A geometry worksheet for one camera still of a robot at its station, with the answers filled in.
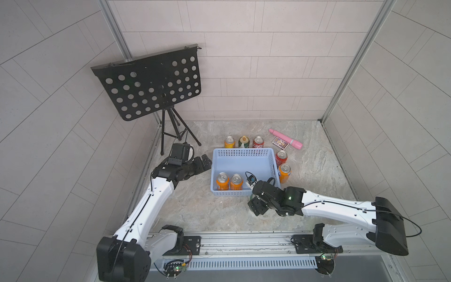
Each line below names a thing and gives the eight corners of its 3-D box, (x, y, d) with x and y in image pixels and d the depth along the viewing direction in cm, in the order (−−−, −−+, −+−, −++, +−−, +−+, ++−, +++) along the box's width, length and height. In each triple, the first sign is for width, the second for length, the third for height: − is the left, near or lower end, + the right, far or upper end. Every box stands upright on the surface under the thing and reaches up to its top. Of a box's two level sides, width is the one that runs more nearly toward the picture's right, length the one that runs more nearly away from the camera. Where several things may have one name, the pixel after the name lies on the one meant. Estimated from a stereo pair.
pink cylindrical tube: (267, 133, 113) (268, 130, 110) (269, 131, 114) (270, 127, 112) (300, 150, 104) (302, 147, 102) (302, 147, 106) (304, 144, 103)
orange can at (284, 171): (277, 186, 90) (281, 176, 82) (275, 173, 95) (279, 163, 86) (287, 186, 90) (293, 176, 82) (285, 173, 95) (290, 163, 87)
